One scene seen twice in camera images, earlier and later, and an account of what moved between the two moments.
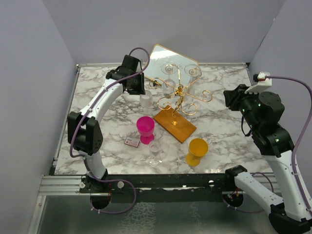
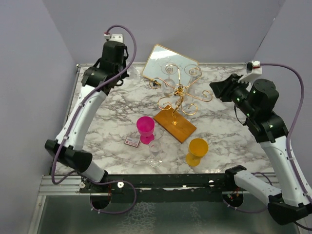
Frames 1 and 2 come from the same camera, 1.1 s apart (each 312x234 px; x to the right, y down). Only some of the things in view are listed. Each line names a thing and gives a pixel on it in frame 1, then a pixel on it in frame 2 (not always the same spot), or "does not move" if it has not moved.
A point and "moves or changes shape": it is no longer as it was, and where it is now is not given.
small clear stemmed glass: [155, 146] does not move
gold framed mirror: [169, 68] does not move
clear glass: [146, 100] moves or changes shape
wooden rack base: [175, 124] does not move
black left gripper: [141, 89] -> [125, 59]
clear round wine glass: [168, 85] does not move
